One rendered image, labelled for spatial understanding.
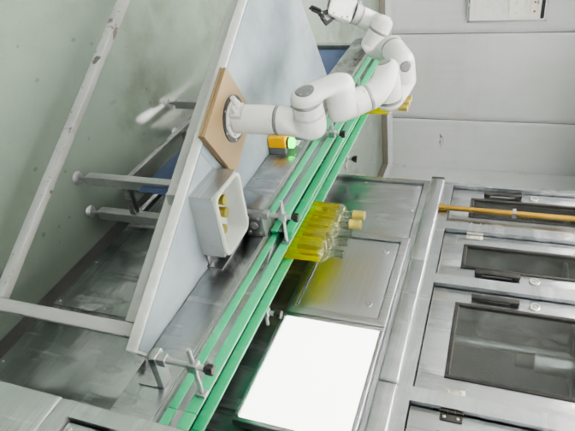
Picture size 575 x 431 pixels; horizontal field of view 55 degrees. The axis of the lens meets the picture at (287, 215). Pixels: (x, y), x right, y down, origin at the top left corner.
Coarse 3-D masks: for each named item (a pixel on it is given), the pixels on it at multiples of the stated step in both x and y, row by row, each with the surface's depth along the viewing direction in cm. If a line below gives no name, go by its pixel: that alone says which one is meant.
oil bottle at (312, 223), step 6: (306, 222) 198; (312, 222) 198; (318, 222) 198; (324, 222) 197; (330, 222) 197; (318, 228) 195; (324, 228) 194; (330, 228) 194; (336, 228) 195; (336, 234) 196
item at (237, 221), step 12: (228, 180) 168; (240, 180) 176; (228, 192) 178; (240, 192) 177; (216, 204) 162; (228, 204) 181; (240, 204) 180; (216, 216) 164; (228, 216) 184; (240, 216) 183; (228, 228) 183; (240, 228) 183; (228, 240) 178; (228, 252) 172
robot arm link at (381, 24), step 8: (368, 16) 206; (376, 16) 201; (384, 16) 200; (360, 24) 207; (368, 24) 207; (376, 24) 201; (384, 24) 200; (392, 24) 201; (376, 32) 202; (384, 32) 202
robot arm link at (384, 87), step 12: (384, 60) 175; (384, 72) 171; (396, 72) 172; (372, 84) 171; (384, 84) 170; (396, 84) 177; (372, 96) 170; (384, 96) 172; (396, 96) 180; (372, 108) 173
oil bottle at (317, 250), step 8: (296, 240) 191; (304, 240) 190; (312, 240) 190; (320, 240) 189; (288, 248) 189; (296, 248) 188; (304, 248) 187; (312, 248) 186; (320, 248) 186; (328, 248) 187; (288, 256) 191; (296, 256) 190; (304, 256) 189; (312, 256) 188; (320, 256) 186; (328, 256) 187
